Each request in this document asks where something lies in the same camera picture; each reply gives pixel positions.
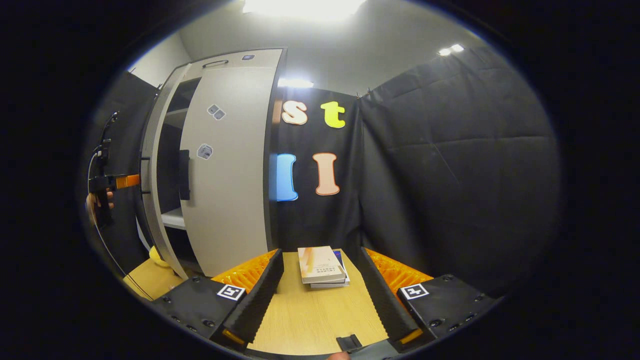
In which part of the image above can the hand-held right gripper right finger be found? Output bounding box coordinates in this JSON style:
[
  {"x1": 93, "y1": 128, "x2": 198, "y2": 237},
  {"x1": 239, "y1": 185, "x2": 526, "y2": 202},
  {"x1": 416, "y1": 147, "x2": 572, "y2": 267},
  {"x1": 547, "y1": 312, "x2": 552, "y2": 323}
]
[{"x1": 359, "y1": 247, "x2": 501, "y2": 351}]

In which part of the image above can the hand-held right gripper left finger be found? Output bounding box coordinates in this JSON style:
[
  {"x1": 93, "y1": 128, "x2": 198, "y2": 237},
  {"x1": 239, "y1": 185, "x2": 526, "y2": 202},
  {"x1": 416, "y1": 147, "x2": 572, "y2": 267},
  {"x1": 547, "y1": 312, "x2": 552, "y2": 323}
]
[{"x1": 150, "y1": 249, "x2": 285, "y2": 351}]

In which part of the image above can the grey cabinet door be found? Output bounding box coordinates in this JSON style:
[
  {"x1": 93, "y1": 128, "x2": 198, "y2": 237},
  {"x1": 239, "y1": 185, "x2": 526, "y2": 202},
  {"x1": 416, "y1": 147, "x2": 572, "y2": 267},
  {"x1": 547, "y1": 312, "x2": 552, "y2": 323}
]
[
  {"x1": 178, "y1": 64, "x2": 276, "y2": 277},
  {"x1": 140, "y1": 64, "x2": 193, "y2": 280}
]

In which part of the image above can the grey cabinet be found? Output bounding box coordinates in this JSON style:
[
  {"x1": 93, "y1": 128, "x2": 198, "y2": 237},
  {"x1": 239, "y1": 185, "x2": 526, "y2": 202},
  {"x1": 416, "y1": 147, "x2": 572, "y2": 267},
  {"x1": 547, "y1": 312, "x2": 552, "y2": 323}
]
[{"x1": 140, "y1": 48, "x2": 288, "y2": 278}]

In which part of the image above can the grey cabinet drawer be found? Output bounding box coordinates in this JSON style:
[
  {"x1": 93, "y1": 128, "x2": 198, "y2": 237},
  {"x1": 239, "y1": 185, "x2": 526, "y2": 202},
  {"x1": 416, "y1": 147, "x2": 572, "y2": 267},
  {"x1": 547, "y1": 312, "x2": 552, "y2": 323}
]
[{"x1": 190, "y1": 48, "x2": 286, "y2": 71}]

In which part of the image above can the blue cover book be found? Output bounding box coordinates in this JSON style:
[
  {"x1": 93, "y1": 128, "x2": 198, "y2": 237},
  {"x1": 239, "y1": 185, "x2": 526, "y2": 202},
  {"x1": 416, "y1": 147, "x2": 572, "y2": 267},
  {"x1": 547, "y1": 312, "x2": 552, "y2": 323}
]
[{"x1": 309, "y1": 250, "x2": 351, "y2": 290}]

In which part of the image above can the beige cover book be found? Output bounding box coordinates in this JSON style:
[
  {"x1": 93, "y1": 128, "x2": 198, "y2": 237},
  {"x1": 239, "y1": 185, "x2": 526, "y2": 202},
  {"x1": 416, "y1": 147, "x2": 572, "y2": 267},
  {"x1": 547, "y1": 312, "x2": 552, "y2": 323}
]
[{"x1": 298, "y1": 246, "x2": 347, "y2": 284}]

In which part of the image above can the yellow round object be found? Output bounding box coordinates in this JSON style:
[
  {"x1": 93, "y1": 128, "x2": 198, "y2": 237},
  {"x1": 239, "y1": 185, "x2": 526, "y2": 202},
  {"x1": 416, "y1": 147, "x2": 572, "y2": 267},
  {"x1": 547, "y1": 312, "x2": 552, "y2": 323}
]
[{"x1": 149, "y1": 246, "x2": 173, "y2": 268}]

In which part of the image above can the black backdrop cloth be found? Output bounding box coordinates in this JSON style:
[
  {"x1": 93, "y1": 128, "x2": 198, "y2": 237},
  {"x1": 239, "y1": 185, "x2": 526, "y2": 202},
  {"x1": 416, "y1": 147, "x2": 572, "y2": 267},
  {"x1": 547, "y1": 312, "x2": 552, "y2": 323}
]
[{"x1": 82, "y1": 45, "x2": 561, "y2": 301}]

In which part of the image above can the large ceiling light panel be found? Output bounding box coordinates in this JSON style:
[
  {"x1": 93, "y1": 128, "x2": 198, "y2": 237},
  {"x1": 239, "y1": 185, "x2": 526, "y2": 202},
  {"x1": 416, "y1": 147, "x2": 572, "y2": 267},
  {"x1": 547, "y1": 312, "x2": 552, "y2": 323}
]
[{"x1": 242, "y1": 0, "x2": 368, "y2": 22}]

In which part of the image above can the thin black cable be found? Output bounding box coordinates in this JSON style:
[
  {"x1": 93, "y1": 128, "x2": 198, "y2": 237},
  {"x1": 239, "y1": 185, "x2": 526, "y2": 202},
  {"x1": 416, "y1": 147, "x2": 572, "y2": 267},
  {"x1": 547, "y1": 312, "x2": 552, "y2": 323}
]
[{"x1": 87, "y1": 112, "x2": 153, "y2": 301}]

